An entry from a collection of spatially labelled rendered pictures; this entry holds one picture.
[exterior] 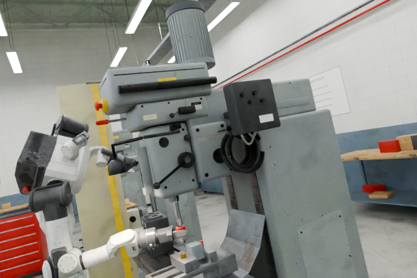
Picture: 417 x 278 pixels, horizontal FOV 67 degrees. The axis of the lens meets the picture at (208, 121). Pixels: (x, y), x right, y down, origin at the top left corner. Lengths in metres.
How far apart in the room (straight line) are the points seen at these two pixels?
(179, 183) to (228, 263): 0.38
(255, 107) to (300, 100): 0.56
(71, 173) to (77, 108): 1.63
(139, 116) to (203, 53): 0.46
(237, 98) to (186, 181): 0.43
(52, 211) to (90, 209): 1.63
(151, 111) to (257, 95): 0.45
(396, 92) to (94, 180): 4.37
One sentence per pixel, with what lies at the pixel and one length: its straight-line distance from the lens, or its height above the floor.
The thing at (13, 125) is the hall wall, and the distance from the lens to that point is 10.56.
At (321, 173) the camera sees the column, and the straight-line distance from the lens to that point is 1.67.
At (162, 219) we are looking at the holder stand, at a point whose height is 1.14.
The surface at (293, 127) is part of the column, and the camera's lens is 1.58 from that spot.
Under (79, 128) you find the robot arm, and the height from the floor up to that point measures 1.72.
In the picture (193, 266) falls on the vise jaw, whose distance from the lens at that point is 1.34.
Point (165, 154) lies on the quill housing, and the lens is 1.37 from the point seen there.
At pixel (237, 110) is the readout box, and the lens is 1.24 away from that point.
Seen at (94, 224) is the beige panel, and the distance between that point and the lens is 3.17.
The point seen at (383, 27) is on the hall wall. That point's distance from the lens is 5.57.
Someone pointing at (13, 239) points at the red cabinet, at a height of 0.66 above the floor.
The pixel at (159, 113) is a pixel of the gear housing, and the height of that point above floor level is 1.68.
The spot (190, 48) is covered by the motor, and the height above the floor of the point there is 1.97.
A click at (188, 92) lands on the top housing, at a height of 1.75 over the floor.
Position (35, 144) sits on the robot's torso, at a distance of 1.69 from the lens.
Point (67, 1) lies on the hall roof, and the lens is 10.24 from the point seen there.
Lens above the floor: 1.51
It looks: 4 degrees up
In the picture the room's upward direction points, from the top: 12 degrees counter-clockwise
